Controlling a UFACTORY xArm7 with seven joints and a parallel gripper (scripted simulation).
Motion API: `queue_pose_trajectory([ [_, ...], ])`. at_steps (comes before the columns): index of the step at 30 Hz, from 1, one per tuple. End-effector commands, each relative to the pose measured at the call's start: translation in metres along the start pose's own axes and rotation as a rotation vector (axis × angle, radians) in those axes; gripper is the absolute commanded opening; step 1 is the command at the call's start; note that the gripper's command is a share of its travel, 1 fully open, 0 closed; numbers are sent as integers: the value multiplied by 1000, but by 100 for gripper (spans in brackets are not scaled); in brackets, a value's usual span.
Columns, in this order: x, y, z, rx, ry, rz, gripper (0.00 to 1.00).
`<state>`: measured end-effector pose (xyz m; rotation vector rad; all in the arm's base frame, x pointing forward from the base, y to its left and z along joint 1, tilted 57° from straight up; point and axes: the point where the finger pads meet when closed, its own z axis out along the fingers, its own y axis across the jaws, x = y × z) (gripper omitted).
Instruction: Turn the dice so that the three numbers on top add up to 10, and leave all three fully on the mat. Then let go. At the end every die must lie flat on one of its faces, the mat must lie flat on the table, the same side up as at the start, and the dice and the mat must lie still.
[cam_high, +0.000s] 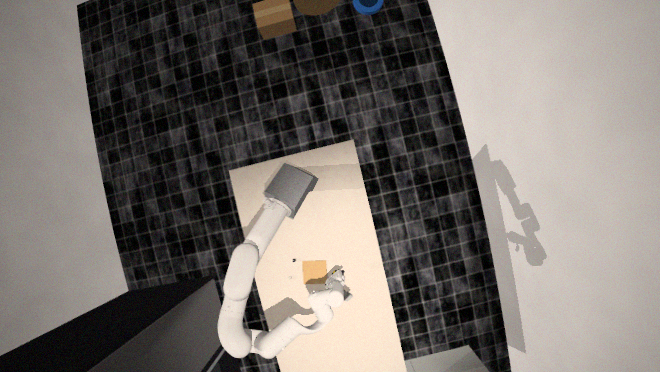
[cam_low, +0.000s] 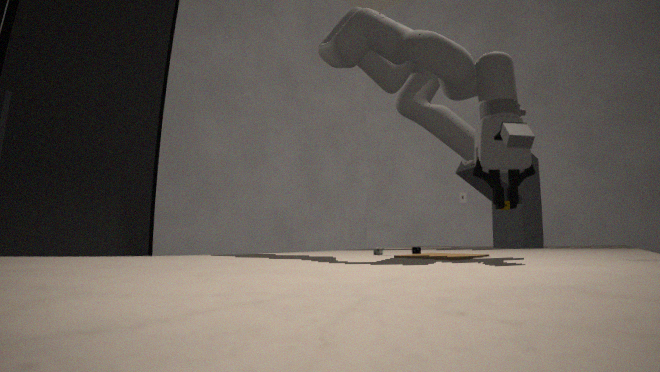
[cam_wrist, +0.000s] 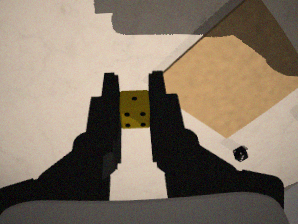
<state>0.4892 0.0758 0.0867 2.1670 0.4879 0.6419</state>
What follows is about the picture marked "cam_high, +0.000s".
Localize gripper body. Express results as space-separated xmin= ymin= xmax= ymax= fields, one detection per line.
xmin=325 ymin=270 xmax=345 ymax=289

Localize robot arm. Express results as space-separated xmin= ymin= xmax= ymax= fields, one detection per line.
xmin=218 ymin=197 xmax=354 ymax=359

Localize tan square mat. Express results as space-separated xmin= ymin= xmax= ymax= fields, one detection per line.
xmin=302 ymin=260 xmax=327 ymax=284

